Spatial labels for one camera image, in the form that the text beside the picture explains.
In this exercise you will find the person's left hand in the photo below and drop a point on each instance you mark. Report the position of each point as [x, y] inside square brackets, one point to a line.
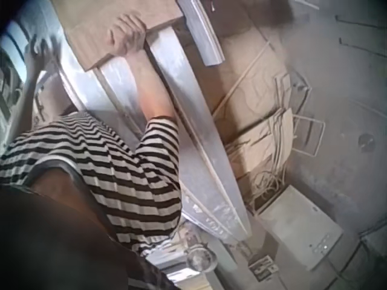
[40, 51]

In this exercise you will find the person's right hand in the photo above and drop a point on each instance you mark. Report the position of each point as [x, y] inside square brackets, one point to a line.
[128, 37]

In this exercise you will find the person's left fingers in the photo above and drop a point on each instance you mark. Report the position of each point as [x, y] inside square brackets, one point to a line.
[37, 42]

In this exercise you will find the person's right fingers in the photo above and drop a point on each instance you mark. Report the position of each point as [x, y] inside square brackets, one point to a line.
[124, 25]

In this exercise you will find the tan wooden board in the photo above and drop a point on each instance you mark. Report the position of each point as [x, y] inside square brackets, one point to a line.
[87, 27]

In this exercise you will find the white metal saw table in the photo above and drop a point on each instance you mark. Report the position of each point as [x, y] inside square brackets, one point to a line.
[112, 87]

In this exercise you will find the short aluminium profile bar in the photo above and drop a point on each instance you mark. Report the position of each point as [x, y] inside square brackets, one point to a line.
[202, 33]

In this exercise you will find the heap of wood offcuts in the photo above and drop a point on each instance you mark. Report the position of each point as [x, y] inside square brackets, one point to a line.
[257, 102]

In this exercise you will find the thin metal rods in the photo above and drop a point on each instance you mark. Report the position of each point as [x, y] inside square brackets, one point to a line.
[359, 45]

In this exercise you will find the grey box machine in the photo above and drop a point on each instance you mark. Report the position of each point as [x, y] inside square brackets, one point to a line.
[299, 223]

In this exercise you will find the round grey disc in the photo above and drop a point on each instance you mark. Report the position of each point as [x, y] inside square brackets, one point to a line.
[366, 142]

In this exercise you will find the black and white label plate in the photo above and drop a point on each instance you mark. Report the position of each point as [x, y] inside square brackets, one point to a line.
[263, 268]

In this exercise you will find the long aluminium saw rail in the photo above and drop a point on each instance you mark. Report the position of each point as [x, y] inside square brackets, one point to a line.
[193, 130]

